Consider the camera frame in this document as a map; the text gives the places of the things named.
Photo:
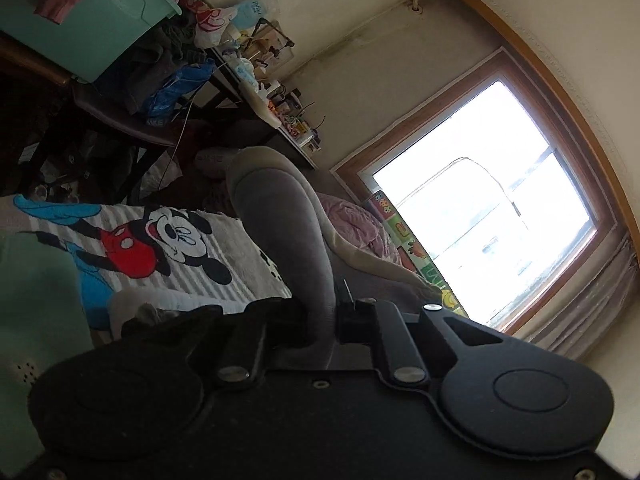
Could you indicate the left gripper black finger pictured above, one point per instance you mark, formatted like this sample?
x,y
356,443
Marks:
x,y
347,321

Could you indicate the purple fleece pants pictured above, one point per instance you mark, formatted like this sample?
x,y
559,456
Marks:
x,y
283,216

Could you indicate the colourful alphabet foam board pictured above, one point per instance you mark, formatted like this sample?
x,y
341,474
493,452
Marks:
x,y
412,254

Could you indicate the pink crumpled quilt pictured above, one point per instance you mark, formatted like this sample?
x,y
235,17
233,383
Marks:
x,y
359,227

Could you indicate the black folded garment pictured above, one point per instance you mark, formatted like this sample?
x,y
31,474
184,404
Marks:
x,y
206,330

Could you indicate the wooden framed window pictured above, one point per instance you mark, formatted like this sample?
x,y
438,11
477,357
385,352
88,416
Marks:
x,y
497,185

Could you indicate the grey window curtain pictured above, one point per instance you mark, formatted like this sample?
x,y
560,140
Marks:
x,y
576,322

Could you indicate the Mickey Mouse bed blanket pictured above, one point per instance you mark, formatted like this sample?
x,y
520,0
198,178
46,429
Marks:
x,y
116,247

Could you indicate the black side table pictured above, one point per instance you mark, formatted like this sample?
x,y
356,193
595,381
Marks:
x,y
230,87

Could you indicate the black desk lamp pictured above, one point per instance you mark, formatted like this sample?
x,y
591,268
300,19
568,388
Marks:
x,y
268,38

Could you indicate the blue plastic bag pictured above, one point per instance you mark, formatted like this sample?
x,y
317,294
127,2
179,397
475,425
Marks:
x,y
159,106

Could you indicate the mint green folded garment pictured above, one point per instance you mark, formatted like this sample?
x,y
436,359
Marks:
x,y
42,323

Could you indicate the teal plastic storage bin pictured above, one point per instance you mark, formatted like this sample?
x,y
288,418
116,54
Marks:
x,y
93,34

